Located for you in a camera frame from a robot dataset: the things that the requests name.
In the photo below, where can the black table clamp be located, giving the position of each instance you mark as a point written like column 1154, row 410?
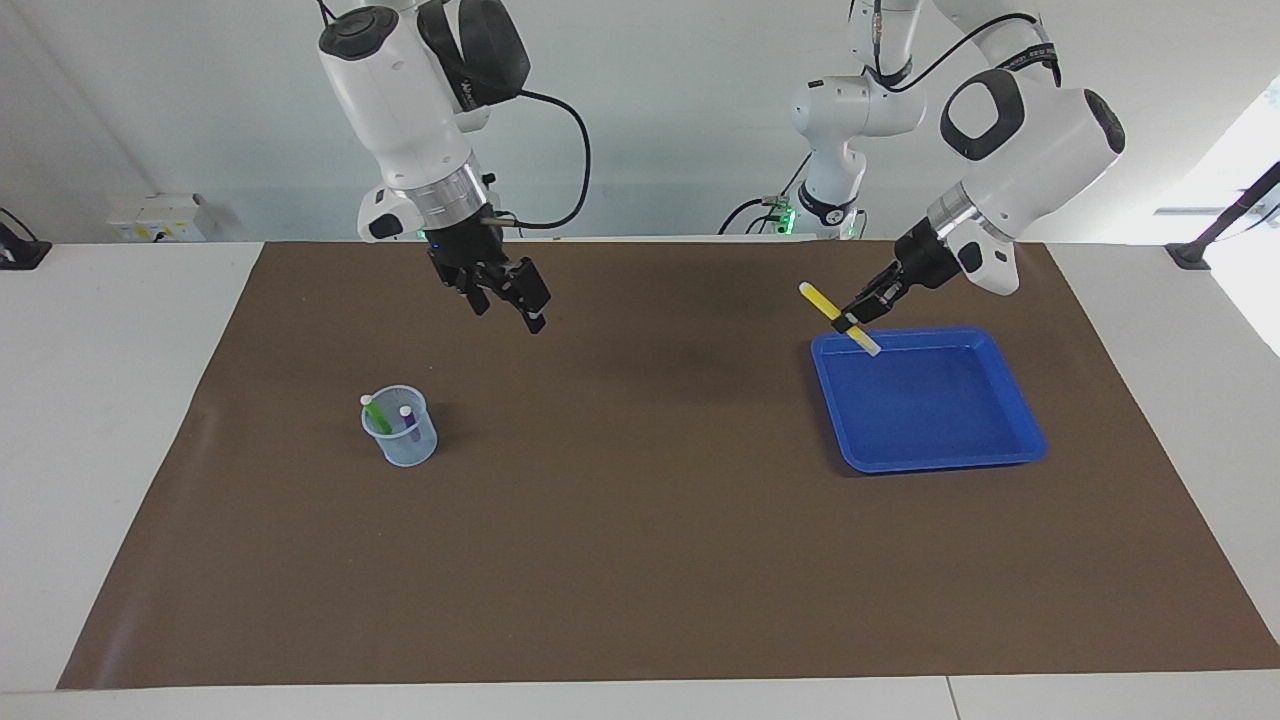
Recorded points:
column 20, row 255

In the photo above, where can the green highlighter pen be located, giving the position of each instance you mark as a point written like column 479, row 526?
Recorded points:
column 375, row 413

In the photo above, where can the blue plastic tray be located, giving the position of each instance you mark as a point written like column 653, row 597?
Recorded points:
column 920, row 410

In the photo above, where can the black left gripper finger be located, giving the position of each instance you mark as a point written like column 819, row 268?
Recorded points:
column 858, row 316

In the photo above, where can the purple highlighter pen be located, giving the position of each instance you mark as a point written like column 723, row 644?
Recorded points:
column 408, row 420

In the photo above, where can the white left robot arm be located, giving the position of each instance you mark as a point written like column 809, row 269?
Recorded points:
column 1040, row 140

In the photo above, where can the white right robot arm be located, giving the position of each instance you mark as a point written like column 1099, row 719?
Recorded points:
column 390, row 80

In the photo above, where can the translucent blue plastic cup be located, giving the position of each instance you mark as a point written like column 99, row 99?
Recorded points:
column 410, row 452

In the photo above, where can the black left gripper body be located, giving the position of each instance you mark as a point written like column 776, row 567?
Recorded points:
column 925, row 258

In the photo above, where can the yellow highlighter pen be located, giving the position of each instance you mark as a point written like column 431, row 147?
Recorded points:
column 820, row 297

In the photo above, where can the white wall socket box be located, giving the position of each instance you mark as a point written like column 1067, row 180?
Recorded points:
column 150, row 220

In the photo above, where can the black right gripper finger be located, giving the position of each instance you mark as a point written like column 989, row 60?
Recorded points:
column 535, row 318
column 479, row 300

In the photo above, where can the brown table mat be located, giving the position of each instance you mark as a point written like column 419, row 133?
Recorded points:
column 640, row 550

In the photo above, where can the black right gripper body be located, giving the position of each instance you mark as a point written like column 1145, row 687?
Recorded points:
column 475, row 255

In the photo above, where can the black camera stand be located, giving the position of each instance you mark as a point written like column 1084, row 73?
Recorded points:
column 1190, row 255

